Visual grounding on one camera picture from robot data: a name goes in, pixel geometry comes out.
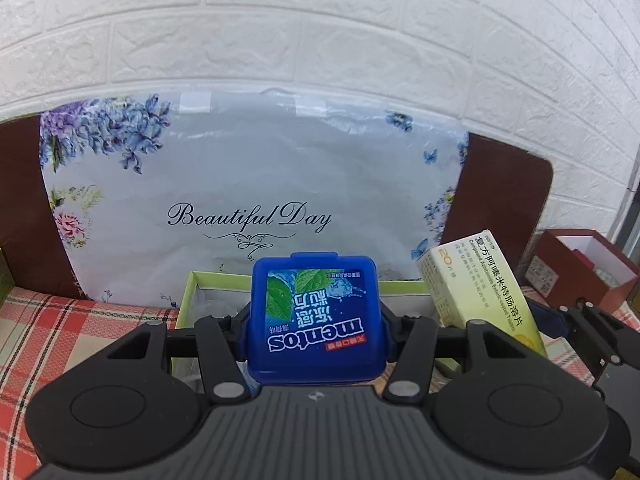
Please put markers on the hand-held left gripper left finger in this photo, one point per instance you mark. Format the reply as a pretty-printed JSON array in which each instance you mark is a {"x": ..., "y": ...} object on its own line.
[{"x": 241, "y": 332}]

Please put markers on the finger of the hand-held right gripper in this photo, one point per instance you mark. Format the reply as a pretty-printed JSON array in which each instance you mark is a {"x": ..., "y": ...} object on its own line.
[{"x": 550, "y": 320}]

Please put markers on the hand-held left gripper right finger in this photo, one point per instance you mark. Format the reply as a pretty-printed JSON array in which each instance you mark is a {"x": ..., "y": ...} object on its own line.
[{"x": 395, "y": 332}]

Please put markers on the light green box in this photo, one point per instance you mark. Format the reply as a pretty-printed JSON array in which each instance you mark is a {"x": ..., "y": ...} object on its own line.
[{"x": 220, "y": 285}]

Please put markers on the blue mint box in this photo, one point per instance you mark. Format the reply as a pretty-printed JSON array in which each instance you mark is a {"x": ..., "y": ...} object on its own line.
[{"x": 320, "y": 320}]

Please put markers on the yellow medicine box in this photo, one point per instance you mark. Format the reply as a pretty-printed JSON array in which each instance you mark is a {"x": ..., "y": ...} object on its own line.
[{"x": 470, "y": 285}]

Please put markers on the brown cardboard box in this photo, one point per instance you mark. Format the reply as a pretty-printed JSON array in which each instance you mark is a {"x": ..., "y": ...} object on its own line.
[{"x": 570, "y": 255}]

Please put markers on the brown wooden headboard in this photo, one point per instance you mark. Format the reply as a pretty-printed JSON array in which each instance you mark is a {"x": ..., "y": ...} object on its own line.
[{"x": 500, "y": 195}]

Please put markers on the dark vertical pole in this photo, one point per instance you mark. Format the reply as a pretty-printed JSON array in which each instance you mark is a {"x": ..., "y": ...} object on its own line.
[{"x": 627, "y": 185}]

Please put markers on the white floral plastic bag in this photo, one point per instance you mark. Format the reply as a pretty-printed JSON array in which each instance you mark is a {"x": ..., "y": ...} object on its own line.
[{"x": 250, "y": 170}]

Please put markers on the plaid bed sheet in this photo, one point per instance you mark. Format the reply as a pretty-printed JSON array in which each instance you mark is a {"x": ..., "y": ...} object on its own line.
[{"x": 60, "y": 325}]

